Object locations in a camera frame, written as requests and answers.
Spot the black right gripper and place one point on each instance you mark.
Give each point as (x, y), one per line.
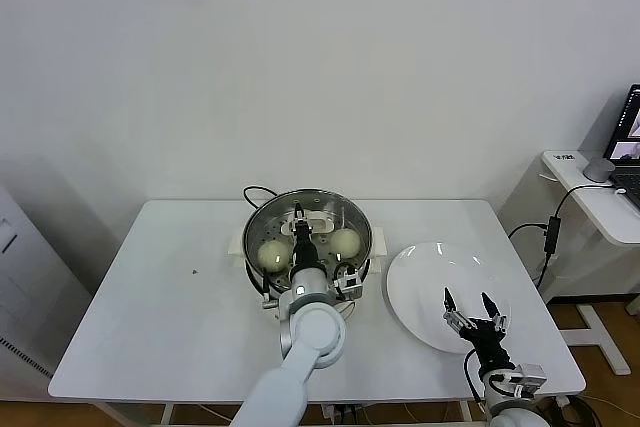
(485, 342)

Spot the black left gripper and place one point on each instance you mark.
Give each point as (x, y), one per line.
(305, 252)

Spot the round glass pot lid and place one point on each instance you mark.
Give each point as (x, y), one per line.
(322, 223)

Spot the white steamed baozi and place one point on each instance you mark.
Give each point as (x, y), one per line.
(345, 243)
(272, 255)

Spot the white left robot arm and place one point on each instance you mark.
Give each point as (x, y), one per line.
(310, 337)

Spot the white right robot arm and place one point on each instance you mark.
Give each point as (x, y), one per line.
(505, 412)

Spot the stainless steel steamer basket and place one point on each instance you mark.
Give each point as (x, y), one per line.
(381, 241)

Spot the round white plate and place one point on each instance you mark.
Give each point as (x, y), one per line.
(420, 292)

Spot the white electric cooking pot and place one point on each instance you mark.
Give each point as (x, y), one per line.
(376, 265)

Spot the black usb hub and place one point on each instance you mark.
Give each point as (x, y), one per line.
(553, 236)

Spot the white side desk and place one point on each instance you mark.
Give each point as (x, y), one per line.
(600, 217)

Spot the open dark laptop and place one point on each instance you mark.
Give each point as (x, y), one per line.
(627, 122)

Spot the white floor cabinet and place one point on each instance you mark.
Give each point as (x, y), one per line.
(30, 297)

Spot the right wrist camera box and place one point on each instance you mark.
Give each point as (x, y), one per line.
(527, 377)

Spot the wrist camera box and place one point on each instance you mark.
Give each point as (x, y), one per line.
(350, 287)
(527, 377)

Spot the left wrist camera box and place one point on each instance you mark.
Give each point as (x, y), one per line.
(350, 287)

